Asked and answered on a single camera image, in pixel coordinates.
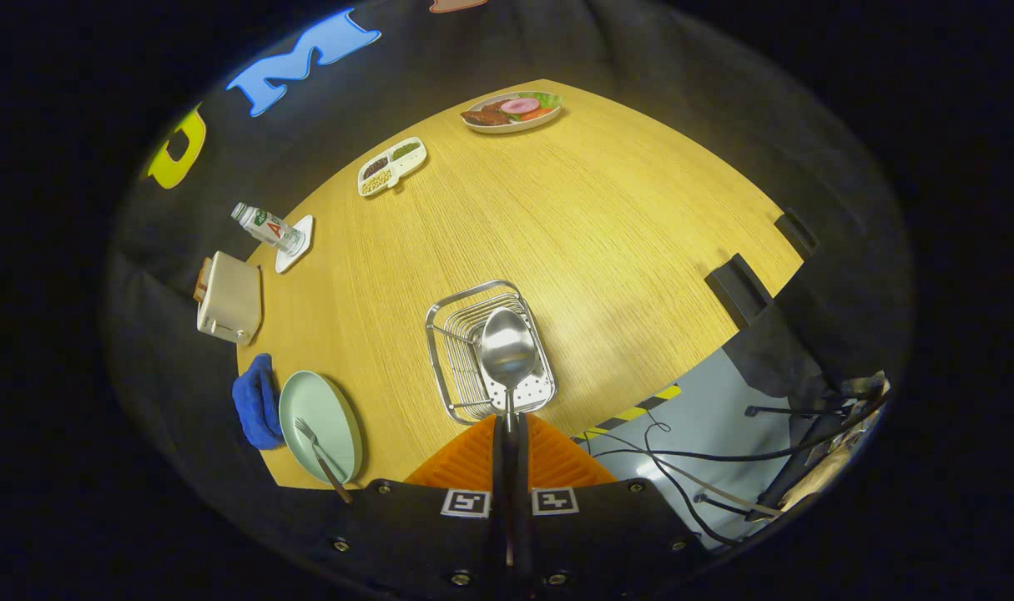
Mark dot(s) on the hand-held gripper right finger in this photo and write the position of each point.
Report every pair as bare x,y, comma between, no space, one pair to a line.
615,534

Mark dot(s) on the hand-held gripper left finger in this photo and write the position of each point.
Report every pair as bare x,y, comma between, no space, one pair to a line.
406,534

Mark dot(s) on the silver metal spoon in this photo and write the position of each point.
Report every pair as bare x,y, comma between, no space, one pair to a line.
507,346

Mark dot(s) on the yellow black hazard tape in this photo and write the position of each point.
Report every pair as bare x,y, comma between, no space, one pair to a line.
632,413

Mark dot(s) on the pale green plate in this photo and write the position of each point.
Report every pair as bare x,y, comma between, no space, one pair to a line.
335,409

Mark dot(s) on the black floor stand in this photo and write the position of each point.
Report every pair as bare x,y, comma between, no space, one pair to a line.
794,467

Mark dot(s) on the blue cloth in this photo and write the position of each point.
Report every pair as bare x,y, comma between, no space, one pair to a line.
256,409

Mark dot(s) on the white toaster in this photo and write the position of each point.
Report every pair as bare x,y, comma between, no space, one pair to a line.
231,300

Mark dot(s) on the white square coaster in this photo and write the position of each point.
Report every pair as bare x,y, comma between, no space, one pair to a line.
300,250

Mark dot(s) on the brown toast slice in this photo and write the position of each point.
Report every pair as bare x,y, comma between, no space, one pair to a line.
201,282

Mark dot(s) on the clear plastic drink bottle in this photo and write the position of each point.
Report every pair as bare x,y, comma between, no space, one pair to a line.
264,227

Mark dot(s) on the white divided dish of beans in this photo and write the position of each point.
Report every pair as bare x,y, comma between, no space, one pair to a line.
390,165

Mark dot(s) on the white plate of food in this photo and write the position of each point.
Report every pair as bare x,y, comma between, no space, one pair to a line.
511,113

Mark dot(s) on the black backdrop cloth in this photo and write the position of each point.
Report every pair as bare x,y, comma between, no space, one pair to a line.
682,50

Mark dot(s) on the black table bracket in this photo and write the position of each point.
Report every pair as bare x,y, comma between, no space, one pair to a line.
739,288
797,232

